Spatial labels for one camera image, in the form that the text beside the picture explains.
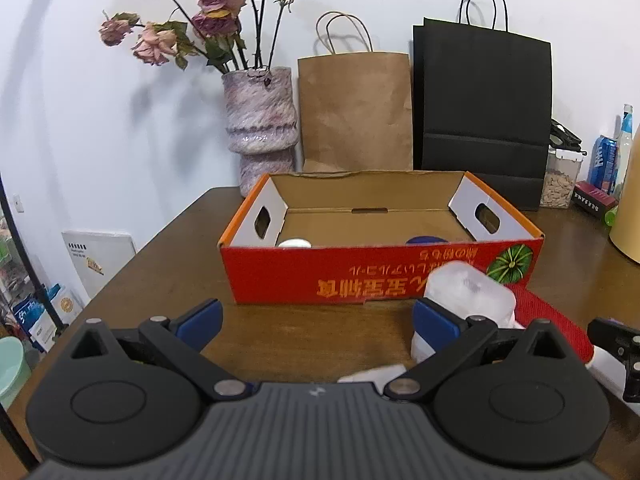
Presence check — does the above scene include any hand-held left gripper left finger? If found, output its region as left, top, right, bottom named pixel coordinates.
left=70, top=298, right=256, bottom=403

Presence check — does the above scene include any blue drink can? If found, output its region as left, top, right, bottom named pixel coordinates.
left=587, top=135, right=619, bottom=196

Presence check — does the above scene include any clear seed container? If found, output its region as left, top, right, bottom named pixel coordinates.
left=540, top=147, right=586, bottom=209

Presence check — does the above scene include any clear bottle with blue cap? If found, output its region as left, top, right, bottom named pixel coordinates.
left=614, top=104, right=636, bottom=196

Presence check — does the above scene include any mint green bin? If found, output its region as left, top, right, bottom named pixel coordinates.
left=0, top=336, right=33, bottom=411

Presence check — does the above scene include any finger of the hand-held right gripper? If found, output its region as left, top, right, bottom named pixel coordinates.
left=587, top=317, right=640, bottom=403

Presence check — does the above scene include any brown paper bag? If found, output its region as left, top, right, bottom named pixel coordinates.
left=297, top=11, right=415, bottom=173

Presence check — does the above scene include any dark red box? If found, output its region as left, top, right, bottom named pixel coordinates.
left=571, top=181, right=618, bottom=220

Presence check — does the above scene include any black stand pole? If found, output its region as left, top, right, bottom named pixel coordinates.
left=0, top=175, right=68, bottom=338

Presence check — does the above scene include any translucent plastic container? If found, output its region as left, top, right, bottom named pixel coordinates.
left=410, top=260, right=517, bottom=361

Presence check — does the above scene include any mottled purple vase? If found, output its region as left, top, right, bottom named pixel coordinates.
left=221, top=66, right=300, bottom=198

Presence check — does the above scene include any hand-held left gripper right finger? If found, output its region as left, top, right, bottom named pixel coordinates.
left=382, top=298, right=572, bottom=403

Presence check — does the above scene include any black paper bag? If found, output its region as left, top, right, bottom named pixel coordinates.
left=412, top=0, right=553, bottom=212

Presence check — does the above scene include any cream thermos jug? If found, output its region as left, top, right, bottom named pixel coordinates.
left=607, top=125, right=640, bottom=266

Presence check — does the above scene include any white booklet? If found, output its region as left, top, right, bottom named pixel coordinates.
left=61, top=230, right=137, bottom=306

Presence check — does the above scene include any blue and white packet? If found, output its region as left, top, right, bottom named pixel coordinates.
left=12, top=285, right=83, bottom=353

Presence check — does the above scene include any red cardboard box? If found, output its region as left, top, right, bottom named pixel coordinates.
left=217, top=170, right=546, bottom=306

